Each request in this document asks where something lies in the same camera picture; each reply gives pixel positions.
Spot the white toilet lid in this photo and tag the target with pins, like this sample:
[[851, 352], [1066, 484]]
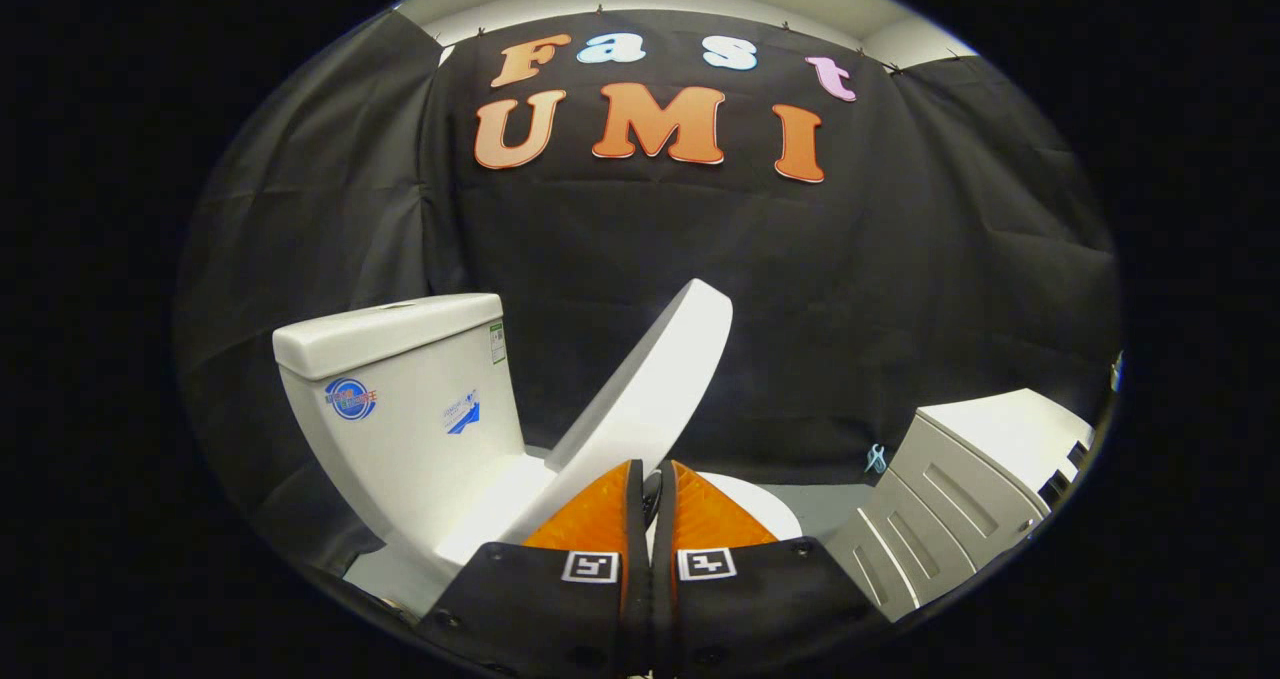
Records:
[[650, 389]]

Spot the small black block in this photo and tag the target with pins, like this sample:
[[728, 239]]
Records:
[[1078, 453]]

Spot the black backdrop cloth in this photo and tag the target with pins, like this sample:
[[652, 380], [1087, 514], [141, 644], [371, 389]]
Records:
[[800, 309]]

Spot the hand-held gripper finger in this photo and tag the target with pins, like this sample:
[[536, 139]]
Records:
[[640, 559], [662, 559]]

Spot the white hanging device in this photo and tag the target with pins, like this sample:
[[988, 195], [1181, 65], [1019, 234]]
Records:
[[1116, 371]]

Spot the large black block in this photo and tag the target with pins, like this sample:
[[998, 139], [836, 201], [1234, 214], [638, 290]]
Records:
[[1054, 487]]

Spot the light blue clip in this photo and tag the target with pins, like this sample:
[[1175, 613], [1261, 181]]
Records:
[[876, 458]]

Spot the white ceramic toilet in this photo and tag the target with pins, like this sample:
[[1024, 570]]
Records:
[[400, 429]]

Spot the white drawer cabinet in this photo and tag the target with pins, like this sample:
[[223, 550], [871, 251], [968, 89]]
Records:
[[930, 529]]

